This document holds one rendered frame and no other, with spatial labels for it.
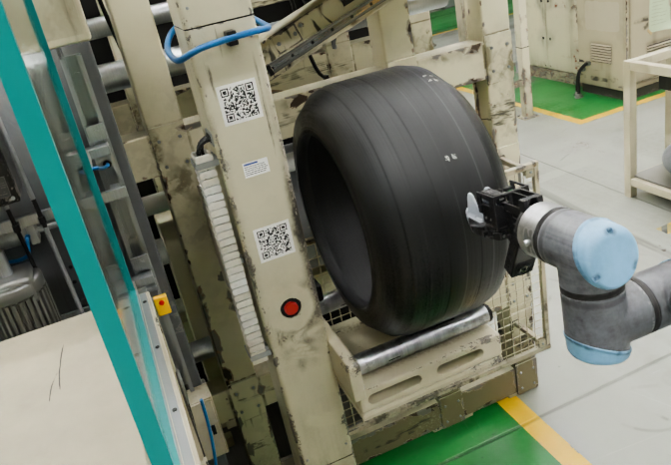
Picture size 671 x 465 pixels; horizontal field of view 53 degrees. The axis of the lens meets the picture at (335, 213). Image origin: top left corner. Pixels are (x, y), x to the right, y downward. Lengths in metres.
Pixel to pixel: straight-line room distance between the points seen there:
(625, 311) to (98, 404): 0.74
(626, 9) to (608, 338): 4.89
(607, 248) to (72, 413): 0.74
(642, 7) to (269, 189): 4.86
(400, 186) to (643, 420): 1.67
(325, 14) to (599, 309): 1.03
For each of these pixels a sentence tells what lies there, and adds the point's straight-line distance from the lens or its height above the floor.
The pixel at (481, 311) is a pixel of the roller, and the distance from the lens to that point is 1.57.
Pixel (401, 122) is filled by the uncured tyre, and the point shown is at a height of 1.41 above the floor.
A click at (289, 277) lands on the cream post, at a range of 1.40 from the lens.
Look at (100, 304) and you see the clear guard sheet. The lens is 0.59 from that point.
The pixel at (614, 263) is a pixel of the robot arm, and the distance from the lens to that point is 0.99.
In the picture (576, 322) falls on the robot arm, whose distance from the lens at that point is 1.03.
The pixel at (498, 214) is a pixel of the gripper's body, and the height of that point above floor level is 1.30.
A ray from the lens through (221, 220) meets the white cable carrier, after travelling 1.32.
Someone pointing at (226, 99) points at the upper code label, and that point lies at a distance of 1.25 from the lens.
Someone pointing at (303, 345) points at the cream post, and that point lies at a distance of 1.48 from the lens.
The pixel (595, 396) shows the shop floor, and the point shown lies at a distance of 2.76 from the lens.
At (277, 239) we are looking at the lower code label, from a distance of 1.36.
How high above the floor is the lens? 1.79
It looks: 24 degrees down
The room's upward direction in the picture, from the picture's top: 12 degrees counter-clockwise
